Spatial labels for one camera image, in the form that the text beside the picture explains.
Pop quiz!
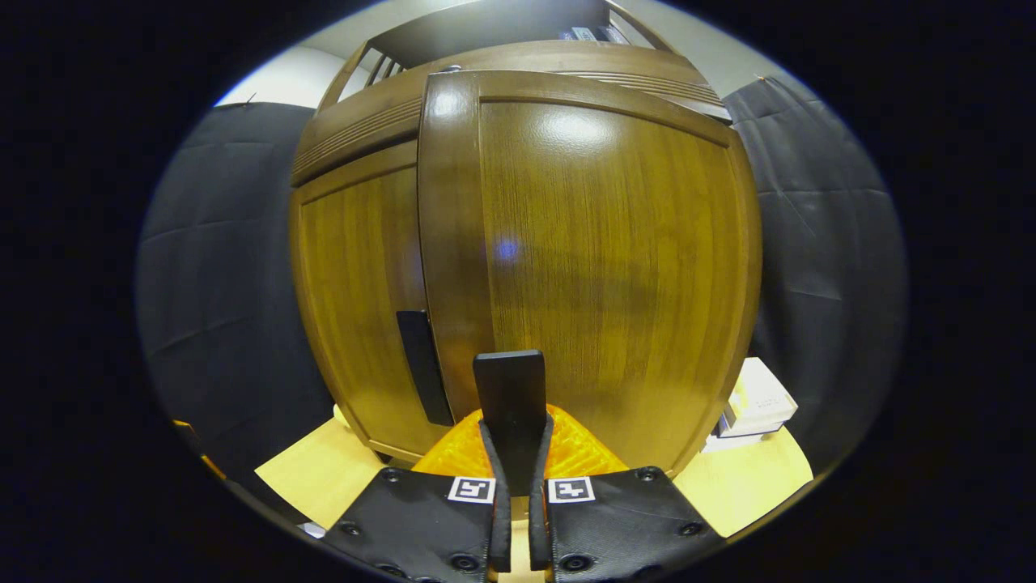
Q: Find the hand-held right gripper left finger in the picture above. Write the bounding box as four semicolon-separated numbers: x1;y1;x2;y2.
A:
324;409;512;583

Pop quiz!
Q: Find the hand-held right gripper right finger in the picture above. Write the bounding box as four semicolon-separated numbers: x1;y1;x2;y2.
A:
528;405;723;583

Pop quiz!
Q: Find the black door handle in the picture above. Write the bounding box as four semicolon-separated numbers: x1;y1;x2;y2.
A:
396;310;456;428
473;350;548;496

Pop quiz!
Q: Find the wooden double-door shoe cabinet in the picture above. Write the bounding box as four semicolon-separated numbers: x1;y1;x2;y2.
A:
290;0;763;479

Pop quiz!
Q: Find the wooden drawer with black knob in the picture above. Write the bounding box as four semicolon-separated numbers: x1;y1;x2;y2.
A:
291;40;733;187

